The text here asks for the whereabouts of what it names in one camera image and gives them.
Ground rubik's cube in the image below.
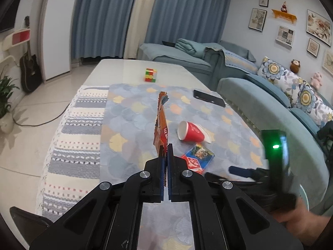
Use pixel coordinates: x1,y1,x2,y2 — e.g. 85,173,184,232
144,68,158,83

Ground floral cushion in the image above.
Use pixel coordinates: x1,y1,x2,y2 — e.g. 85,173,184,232
257,56,332,128

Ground brown plush toy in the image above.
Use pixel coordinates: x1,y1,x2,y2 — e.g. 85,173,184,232
290,59,300,74

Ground black floor cable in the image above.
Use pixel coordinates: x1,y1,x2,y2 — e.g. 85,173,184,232
11,103,72,128

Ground green potted plant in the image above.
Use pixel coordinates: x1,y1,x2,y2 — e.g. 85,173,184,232
1,65,19,134

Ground framed picture left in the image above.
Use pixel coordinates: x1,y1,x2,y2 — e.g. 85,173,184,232
248,8,267,32

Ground small dark framed picture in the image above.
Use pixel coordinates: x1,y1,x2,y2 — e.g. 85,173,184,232
307,38,320,58

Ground teal sofa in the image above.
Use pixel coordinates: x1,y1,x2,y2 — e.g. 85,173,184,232
137,41,332,215

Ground black guitar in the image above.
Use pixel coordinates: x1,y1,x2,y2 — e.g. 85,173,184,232
19,16,43,93

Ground small white framed print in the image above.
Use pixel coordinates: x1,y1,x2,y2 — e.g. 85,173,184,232
275,25,295,48

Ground red paper cup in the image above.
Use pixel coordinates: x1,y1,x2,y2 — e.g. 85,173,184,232
177,121,212,143

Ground white refrigerator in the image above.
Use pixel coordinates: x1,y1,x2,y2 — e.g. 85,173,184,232
39,0,76,82

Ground black jacket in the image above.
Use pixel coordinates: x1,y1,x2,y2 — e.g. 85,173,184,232
317,121,333,156

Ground orange wall shelf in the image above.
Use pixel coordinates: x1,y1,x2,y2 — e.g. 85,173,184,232
272,9,297,23

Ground black phone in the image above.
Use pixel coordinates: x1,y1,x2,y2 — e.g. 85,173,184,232
193,90,226,108

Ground striped white table runner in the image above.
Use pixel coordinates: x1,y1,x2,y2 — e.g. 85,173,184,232
36,85,109,221

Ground colourful snack packet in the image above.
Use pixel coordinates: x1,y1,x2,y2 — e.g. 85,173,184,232
181,143,215,174

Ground blue curtains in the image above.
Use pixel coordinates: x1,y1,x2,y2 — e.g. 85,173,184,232
71,0,231,59

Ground orange snack wrapper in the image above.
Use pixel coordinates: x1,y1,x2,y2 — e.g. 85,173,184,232
153,91,169,156

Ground folded teal blanket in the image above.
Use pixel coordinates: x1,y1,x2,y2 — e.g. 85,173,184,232
175,38,207,59

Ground light blue laundry basket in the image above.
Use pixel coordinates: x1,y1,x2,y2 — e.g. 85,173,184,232
299,185,309,211

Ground pink plush toy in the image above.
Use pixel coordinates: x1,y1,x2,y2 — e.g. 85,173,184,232
311,72,322,90

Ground right hand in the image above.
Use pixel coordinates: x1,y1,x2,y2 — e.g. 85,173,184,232
271,198,332,249

